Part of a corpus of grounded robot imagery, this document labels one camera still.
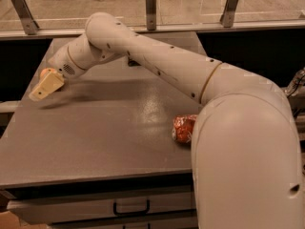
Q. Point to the left metal rail bracket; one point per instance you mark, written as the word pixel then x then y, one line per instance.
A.
pixel 29 25

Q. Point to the orange fruit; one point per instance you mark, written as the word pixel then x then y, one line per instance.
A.
pixel 45 71

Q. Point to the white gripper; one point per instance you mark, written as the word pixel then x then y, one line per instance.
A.
pixel 62 63

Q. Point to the crushed red soda can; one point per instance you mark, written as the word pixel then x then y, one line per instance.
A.
pixel 183 128

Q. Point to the right metal rail bracket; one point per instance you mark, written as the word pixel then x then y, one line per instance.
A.
pixel 227 17

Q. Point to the black drawer handle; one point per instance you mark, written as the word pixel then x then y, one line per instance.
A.
pixel 131 209

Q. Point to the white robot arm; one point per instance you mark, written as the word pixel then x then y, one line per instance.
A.
pixel 246 155

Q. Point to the middle metal rail bracket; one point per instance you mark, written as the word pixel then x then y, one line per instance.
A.
pixel 151 15

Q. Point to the grey drawer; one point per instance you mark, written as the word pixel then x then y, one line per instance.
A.
pixel 99 206
pixel 181 220

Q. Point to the metal rail bracket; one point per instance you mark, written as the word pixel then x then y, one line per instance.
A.
pixel 151 15
pixel 227 17
pixel 29 25

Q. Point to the grey upper drawer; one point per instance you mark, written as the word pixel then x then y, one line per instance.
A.
pixel 99 206

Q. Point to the grey lower drawer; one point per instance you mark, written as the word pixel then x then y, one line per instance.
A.
pixel 181 220

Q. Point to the grey horizontal rail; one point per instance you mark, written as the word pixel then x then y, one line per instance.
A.
pixel 200 27

